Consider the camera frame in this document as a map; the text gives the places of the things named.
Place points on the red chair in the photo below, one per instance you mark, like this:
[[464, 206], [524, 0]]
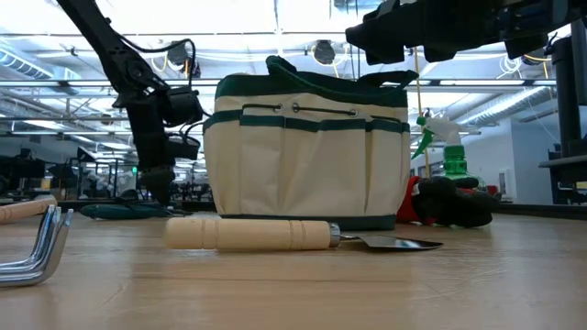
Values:
[[492, 190]]

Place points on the white ventilation duct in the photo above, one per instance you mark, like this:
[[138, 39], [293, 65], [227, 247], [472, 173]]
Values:
[[27, 64]]

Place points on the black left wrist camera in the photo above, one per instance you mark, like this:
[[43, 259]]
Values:
[[183, 147]]

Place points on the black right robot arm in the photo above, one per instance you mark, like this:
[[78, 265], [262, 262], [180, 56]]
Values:
[[541, 23]]

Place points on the silver ventilation duct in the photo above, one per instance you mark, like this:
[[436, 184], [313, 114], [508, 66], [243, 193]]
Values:
[[509, 106]]

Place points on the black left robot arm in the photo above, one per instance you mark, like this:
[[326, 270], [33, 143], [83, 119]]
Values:
[[114, 55]]

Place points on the cream green-trimmed gardening bag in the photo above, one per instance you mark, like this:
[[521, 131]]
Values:
[[302, 174]]

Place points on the chrome pronged hand rake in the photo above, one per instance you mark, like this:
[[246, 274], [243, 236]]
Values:
[[50, 238]]

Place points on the black table frame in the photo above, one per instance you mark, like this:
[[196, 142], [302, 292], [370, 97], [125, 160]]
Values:
[[541, 210]]

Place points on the grey side desk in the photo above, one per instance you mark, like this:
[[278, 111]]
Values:
[[557, 161]]

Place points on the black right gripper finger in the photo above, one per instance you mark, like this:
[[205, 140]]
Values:
[[380, 36], [438, 52]]

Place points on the red black gardening glove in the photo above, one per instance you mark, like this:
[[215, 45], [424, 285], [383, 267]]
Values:
[[454, 206]]

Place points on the green white spray bottle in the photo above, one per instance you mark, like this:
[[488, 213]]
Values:
[[455, 160]]

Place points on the black monitor stand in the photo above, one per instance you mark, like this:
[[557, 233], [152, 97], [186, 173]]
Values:
[[568, 114]]

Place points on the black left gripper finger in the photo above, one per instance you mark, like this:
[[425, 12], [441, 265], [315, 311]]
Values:
[[158, 183]]

